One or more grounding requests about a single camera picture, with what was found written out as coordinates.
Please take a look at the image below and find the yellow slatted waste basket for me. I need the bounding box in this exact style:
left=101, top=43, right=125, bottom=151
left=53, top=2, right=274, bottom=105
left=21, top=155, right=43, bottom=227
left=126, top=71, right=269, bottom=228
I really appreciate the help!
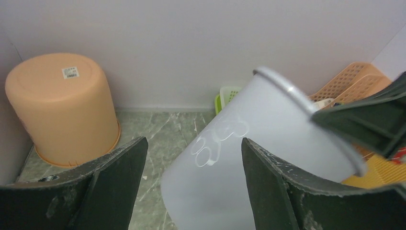
left=341, top=155, right=406, bottom=189

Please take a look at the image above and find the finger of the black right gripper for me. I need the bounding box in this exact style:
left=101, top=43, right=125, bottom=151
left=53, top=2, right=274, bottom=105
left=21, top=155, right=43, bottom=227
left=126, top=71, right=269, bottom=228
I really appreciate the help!
left=311, top=73, right=406, bottom=159

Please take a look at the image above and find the large orange plastic bucket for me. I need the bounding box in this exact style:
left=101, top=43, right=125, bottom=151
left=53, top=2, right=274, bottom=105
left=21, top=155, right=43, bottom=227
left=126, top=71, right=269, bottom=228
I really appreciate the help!
left=5, top=53, right=121, bottom=168

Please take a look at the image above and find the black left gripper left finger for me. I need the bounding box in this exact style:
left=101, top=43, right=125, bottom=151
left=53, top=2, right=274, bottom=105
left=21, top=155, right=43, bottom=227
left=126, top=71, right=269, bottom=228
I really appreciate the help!
left=0, top=137, right=148, bottom=230

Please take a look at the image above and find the peach plastic file organizer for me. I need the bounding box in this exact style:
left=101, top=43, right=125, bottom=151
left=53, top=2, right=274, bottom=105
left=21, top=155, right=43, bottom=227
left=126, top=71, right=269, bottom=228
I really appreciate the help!
left=308, top=62, right=393, bottom=160

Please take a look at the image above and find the green tray under basket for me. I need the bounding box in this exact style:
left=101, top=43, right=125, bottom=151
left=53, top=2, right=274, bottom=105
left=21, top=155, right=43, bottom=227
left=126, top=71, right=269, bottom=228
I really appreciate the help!
left=214, top=94, right=222, bottom=115

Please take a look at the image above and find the grey plastic bin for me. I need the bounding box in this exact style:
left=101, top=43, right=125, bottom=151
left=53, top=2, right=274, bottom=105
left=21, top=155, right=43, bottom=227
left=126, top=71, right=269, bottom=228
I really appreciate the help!
left=161, top=67, right=367, bottom=230

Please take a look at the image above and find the white perforated basket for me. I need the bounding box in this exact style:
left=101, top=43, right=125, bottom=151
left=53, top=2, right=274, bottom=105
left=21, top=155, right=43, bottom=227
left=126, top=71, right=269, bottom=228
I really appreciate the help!
left=219, top=86, right=242, bottom=109

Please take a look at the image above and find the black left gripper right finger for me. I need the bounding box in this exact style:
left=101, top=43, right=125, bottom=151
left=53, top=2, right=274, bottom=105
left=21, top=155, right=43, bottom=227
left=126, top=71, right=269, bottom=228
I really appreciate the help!
left=241, top=138, right=406, bottom=230

